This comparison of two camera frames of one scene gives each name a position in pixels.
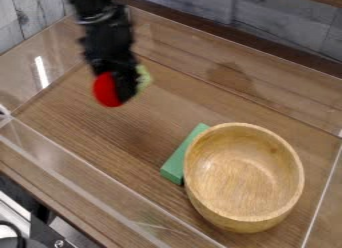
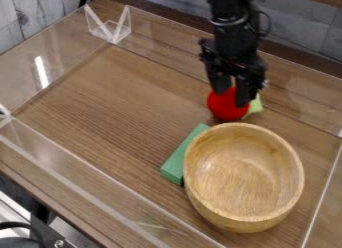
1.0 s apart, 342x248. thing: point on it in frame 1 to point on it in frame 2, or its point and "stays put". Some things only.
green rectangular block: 174,167 stays put
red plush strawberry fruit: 104,87 to 223,106
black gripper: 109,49 to 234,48
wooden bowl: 243,175 stays put
